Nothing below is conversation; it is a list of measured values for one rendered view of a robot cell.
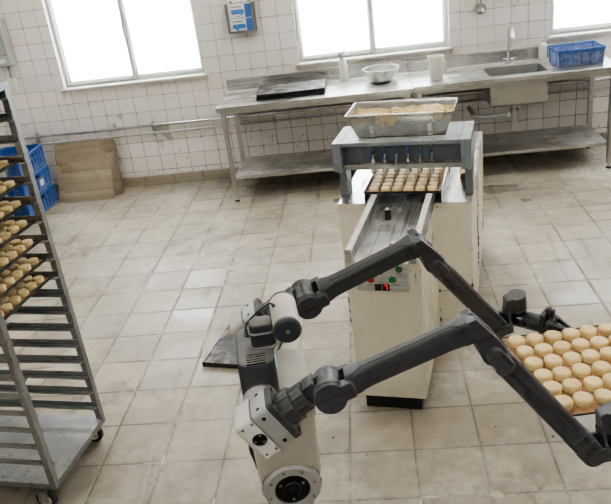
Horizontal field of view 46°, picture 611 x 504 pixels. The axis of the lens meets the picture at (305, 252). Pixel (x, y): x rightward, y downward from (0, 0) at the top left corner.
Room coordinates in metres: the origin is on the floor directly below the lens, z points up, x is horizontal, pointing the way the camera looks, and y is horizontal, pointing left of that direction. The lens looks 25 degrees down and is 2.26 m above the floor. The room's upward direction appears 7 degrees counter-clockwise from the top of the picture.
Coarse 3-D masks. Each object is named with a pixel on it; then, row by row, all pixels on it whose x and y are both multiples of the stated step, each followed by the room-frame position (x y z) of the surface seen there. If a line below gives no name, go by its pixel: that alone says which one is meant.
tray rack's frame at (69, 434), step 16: (0, 416) 3.08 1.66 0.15; (16, 416) 3.06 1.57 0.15; (48, 416) 3.02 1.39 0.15; (64, 416) 3.01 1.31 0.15; (80, 416) 2.99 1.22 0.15; (0, 432) 2.94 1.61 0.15; (48, 432) 2.89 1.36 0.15; (64, 432) 2.87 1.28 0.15; (80, 432) 2.86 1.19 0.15; (96, 432) 2.87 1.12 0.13; (0, 448) 2.81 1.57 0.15; (64, 448) 2.75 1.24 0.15; (80, 448) 2.73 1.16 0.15; (0, 464) 2.69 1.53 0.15; (16, 464) 2.68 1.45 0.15; (64, 464) 2.63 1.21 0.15; (0, 480) 2.58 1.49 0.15; (16, 480) 2.57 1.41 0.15; (32, 480) 2.55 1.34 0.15
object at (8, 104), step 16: (16, 128) 2.94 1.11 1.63; (16, 144) 2.95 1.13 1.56; (32, 176) 2.95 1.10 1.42; (32, 192) 2.94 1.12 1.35; (48, 224) 2.97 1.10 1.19; (64, 288) 2.95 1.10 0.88; (64, 304) 2.95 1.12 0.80; (80, 336) 2.96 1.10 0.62; (80, 352) 2.94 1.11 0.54; (96, 400) 2.94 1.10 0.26; (96, 416) 2.95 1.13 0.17
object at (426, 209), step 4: (428, 196) 3.45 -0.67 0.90; (432, 196) 3.50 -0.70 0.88; (424, 200) 3.40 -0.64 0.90; (428, 200) 3.40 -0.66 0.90; (432, 200) 3.49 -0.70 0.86; (424, 204) 3.35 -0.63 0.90; (428, 204) 3.34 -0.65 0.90; (424, 208) 3.30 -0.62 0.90; (428, 208) 3.31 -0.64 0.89; (424, 212) 3.25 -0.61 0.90; (428, 212) 3.31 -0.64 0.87; (420, 216) 3.20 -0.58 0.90; (424, 216) 3.20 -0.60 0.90; (428, 216) 3.30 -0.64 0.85; (420, 220) 3.15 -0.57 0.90; (424, 220) 3.15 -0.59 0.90; (420, 224) 3.11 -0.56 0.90; (424, 224) 3.15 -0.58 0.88; (416, 228) 3.07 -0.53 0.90; (420, 228) 3.06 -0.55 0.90; (424, 228) 3.14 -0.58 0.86; (420, 232) 3.02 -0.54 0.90; (424, 232) 3.13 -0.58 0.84; (412, 260) 2.83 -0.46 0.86; (416, 260) 2.84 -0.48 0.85
